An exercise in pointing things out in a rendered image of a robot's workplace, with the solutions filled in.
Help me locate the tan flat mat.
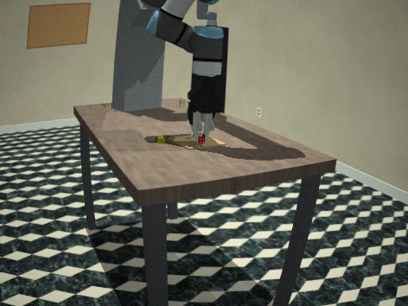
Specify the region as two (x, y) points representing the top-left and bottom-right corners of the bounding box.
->
(168, 136), (226, 150)

